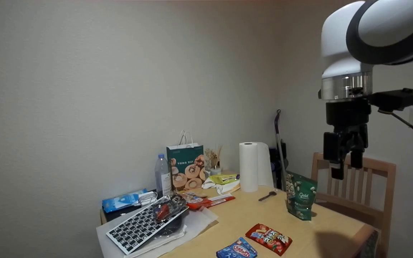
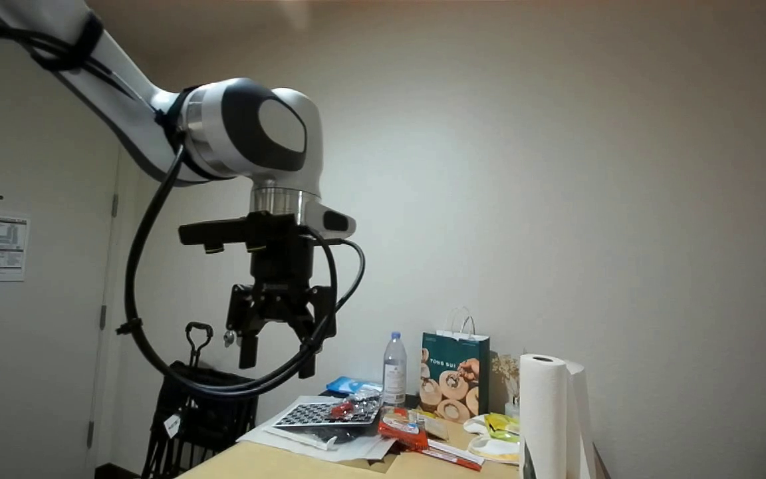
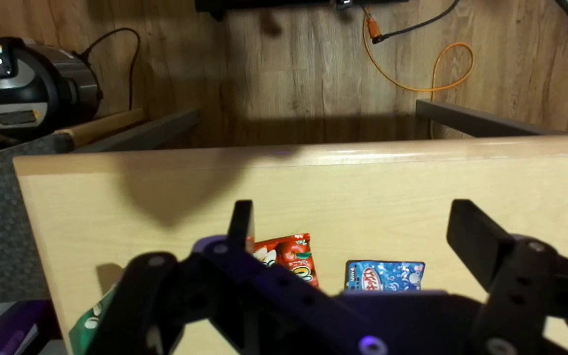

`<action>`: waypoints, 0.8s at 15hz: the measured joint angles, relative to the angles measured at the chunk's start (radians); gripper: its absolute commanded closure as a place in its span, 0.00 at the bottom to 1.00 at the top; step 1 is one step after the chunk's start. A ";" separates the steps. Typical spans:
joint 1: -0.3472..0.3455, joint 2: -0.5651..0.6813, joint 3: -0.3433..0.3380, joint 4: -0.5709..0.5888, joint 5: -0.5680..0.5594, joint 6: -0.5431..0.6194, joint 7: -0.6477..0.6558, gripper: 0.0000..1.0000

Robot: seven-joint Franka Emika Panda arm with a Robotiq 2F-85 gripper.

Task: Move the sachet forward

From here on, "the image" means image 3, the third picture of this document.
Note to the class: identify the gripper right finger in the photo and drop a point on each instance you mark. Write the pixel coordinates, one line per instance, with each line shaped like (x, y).
(515, 276)

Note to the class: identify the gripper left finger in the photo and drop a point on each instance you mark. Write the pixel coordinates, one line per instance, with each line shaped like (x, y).
(205, 291)

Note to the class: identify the red sachet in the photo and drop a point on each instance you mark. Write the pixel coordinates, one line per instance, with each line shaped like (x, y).
(294, 259)

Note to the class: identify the green sachet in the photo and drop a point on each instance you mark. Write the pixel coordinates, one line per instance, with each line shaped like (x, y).
(91, 320)

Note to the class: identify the blue sachet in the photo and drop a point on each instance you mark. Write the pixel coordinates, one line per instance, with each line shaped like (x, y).
(387, 276)

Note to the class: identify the wooden rod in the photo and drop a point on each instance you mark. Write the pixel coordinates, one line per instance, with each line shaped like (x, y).
(101, 126)

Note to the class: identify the purple packet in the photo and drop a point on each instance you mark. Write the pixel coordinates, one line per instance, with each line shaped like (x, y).
(13, 330)

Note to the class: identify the black rice cooker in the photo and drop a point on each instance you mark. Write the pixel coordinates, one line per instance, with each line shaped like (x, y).
(22, 88)

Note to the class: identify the black bar fixture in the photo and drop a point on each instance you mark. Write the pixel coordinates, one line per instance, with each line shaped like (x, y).
(274, 4)

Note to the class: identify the dark metal frame bar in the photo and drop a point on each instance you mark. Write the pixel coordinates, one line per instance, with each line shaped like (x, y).
(146, 132)
(476, 121)

